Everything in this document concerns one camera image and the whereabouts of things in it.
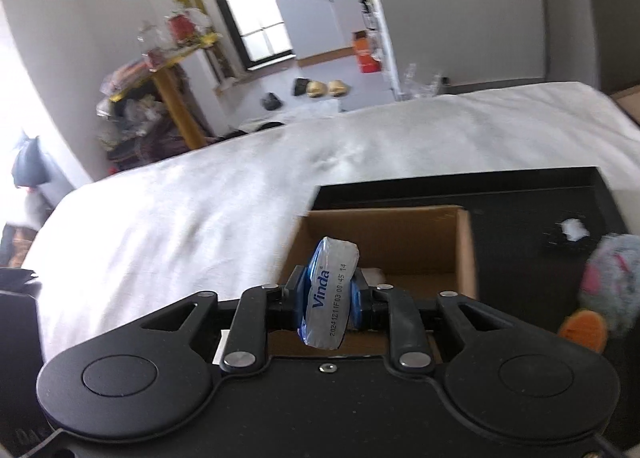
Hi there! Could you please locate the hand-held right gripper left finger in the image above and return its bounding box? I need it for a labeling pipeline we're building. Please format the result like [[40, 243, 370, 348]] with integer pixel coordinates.
[[131, 265, 314, 375]]

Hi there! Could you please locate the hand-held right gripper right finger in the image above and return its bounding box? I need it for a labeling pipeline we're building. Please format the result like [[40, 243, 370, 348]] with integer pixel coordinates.
[[348, 269, 517, 375]]

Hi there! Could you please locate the blue white tissue packet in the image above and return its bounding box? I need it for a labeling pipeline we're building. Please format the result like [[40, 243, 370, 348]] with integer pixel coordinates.
[[298, 236, 361, 351]]

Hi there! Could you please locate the cardboard box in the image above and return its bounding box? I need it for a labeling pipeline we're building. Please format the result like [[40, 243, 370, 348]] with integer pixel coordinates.
[[270, 205, 478, 360]]

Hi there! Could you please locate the black tray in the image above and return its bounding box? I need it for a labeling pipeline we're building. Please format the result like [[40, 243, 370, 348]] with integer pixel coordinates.
[[300, 167, 640, 374]]

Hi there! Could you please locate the small white soft toy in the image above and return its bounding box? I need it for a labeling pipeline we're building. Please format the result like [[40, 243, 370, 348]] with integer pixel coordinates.
[[560, 219, 589, 242]]

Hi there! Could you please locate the burger toy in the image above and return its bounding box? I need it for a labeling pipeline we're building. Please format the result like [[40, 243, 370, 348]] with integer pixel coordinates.
[[557, 309, 609, 353]]

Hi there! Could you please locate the grey fluffy plush toy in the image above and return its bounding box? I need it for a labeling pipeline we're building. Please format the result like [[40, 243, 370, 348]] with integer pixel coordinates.
[[579, 233, 640, 339]]

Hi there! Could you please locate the white floor mat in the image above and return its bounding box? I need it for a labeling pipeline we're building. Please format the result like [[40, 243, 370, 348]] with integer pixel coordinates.
[[280, 100, 347, 125]]

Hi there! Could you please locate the clear plastic bag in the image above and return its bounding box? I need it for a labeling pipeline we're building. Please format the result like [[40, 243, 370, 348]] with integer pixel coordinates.
[[400, 62, 447, 101]]

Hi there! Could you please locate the yellow round table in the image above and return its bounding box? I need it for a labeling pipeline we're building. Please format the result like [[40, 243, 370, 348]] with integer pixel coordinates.
[[107, 32, 223, 151]]

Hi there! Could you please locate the orange carton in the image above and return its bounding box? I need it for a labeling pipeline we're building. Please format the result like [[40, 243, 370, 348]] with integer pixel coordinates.
[[351, 31, 383, 73]]

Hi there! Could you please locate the white kitchen cabinet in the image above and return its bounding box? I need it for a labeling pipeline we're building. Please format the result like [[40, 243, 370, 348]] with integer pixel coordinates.
[[272, 0, 369, 66]]

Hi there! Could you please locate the red jar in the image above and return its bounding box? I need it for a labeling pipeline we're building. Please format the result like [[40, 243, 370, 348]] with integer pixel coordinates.
[[167, 12, 196, 41]]

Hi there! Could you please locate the clear glass jar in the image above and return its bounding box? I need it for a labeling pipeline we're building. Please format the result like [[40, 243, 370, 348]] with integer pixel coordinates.
[[137, 22, 161, 51]]

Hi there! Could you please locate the dark hanging bag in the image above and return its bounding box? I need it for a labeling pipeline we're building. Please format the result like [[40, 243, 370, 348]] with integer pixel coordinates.
[[12, 135, 54, 189]]

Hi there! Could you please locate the grey board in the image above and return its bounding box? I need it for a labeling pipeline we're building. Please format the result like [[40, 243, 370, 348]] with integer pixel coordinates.
[[582, 0, 640, 94]]

